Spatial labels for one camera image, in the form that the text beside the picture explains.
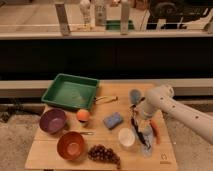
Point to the black brush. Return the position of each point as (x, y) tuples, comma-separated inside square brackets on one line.
[(135, 126)]

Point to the orange-brown bowl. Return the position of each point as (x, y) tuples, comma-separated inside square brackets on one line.
[(71, 146)]

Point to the wooden table board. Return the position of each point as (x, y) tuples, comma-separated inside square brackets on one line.
[(43, 152)]

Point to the green plastic tray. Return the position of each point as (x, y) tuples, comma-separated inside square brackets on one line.
[(71, 92)]

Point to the bunch of dark grapes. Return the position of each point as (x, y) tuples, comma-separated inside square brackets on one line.
[(100, 153)]

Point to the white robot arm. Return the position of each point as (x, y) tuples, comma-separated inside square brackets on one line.
[(161, 98)]

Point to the metal spoon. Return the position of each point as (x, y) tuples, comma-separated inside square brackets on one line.
[(86, 133)]

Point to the white cup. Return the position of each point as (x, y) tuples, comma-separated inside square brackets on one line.
[(126, 137)]

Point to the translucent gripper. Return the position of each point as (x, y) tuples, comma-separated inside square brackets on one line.
[(144, 126)]

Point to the light blue cloth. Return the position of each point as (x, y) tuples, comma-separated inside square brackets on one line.
[(146, 138)]

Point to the grey-blue round object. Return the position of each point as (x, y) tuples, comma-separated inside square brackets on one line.
[(135, 96)]

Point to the yellow handled utensil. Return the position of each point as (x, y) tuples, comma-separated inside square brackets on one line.
[(105, 99)]

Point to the purple bowl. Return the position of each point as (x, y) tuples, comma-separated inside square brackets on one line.
[(52, 121)]

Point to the orange fruit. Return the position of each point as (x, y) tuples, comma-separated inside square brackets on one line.
[(83, 115)]

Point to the blue sponge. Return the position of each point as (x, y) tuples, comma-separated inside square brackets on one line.
[(113, 120)]

